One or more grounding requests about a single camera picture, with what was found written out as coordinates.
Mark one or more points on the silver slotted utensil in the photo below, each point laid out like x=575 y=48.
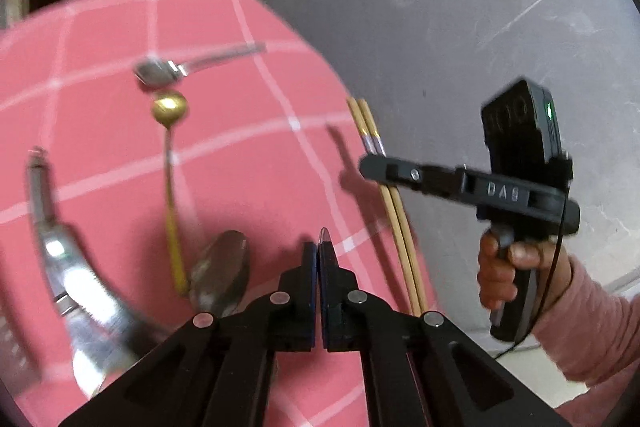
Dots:
x=15 y=357

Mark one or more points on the person's right hand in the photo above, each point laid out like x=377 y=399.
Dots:
x=530 y=254

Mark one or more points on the gold spoon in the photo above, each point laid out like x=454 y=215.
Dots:
x=170 y=109

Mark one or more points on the pink checked tablecloth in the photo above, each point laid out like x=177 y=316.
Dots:
x=250 y=157

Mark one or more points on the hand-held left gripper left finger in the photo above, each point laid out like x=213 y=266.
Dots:
x=310 y=287

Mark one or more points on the wooden chopstick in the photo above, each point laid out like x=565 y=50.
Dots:
x=412 y=257
x=405 y=267

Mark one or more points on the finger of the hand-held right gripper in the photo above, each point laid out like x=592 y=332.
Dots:
x=400 y=174

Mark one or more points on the large silver spoon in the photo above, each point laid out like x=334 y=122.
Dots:
x=220 y=272

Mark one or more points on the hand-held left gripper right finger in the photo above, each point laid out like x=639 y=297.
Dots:
x=326 y=287

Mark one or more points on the small silver spoon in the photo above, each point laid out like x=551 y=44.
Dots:
x=155 y=73

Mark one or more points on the large silver serving utensil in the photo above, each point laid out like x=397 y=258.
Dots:
x=75 y=287

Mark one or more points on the thin silver utensil tip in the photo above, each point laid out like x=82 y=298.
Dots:
x=324 y=235

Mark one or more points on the person's right forearm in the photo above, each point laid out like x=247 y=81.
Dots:
x=595 y=332

